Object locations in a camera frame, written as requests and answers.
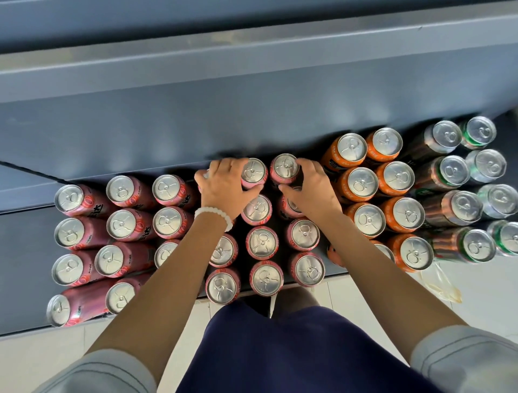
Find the person's left hand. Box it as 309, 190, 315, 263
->
194, 158, 264, 221

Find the person's right hand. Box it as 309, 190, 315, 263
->
278, 158, 344, 226

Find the pink printed soda can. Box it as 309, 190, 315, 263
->
106, 208, 156, 242
241, 158, 269, 190
51, 250, 104, 287
208, 233, 239, 269
152, 174, 197, 209
153, 239, 181, 269
284, 218, 321, 252
105, 273, 153, 315
53, 216, 114, 251
152, 206, 194, 240
54, 184, 118, 218
241, 194, 273, 227
105, 174, 156, 209
94, 242, 156, 279
249, 260, 285, 297
277, 194, 304, 220
46, 279, 118, 328
205, 267, 242, 306
246, 226, 280, 261
269, 153, 301, 186
288, 252, 326, 288

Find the orange striped soda can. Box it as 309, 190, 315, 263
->
380, 196, 426, 234
344, 202, 387, 240
364, 127, 404, 164
321, 132, 368, 173
374, 161, 416, 197
335, 166, 379, 204

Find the grey metal shelf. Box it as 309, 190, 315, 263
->
0, 0, 518, 337

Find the group of orange cans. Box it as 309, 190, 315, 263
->
326, 233, 434, 273

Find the person's left forearm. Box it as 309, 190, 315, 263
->
87, 216, 234, 383

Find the person's right forearm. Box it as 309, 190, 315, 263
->
319, 210, 468, 363

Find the dark grey shelf unit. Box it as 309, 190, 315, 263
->
492, 107, 518, 187

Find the clear plastic bag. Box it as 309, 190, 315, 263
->
420, 263, 463, 304

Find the navy blue shirt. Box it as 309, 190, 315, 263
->
176, 300, 442, 393

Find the light grey shirt sleeve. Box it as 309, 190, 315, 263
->
411, 325, 518, 393
34, 349, 158, 393

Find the white bead bracelet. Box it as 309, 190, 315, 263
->
194, 207, 234, 232

